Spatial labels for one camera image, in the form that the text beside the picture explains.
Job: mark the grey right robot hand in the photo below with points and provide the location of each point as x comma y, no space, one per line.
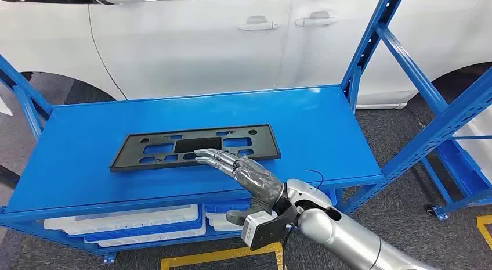
253,180

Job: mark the black plastic plate frame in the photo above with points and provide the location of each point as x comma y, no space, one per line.
130,153

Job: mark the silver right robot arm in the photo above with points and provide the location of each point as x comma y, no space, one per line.
338,233

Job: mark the blue metal shelf rack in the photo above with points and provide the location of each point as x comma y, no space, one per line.
96,145
461,172

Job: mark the white plastic tray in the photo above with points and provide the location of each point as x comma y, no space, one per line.
215,222
153,235
115,222

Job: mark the yellow floor tape square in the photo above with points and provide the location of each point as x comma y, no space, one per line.
215,256

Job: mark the white car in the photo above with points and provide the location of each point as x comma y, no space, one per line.
192,49

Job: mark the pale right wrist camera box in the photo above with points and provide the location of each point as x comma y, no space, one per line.
253,229

